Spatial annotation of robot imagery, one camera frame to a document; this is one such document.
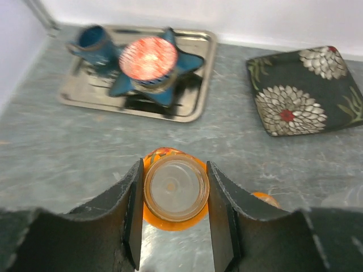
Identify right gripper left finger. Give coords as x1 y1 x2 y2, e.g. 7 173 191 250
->
1 160 143 271

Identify left aluminium frame post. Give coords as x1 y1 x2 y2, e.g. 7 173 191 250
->
23 0 60 38

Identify blue mug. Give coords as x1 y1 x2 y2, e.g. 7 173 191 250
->
65 25 119 70

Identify orange patterned bowl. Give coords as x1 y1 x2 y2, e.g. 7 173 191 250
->
119 36 178 85

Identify metal tray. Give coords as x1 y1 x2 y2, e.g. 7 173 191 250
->
58 26 217 122

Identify black floral rectangular plate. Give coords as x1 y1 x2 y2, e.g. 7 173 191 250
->
246 45 362 137

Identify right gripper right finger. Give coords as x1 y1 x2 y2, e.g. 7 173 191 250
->
206 161 362 272

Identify blue star-shaped dish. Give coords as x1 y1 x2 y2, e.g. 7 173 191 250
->
108 27 204 108

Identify orange juice bottle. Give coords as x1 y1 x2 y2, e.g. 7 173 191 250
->
251 192 280 209
143 147 210 231

